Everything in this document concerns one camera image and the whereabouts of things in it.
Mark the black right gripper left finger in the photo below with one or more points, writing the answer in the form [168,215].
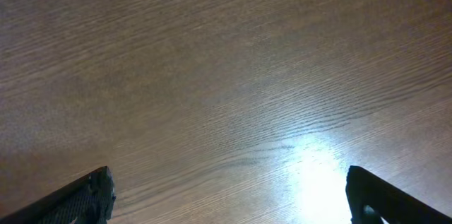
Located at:
[90,199]

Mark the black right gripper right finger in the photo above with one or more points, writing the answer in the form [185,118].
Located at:
[373,200]

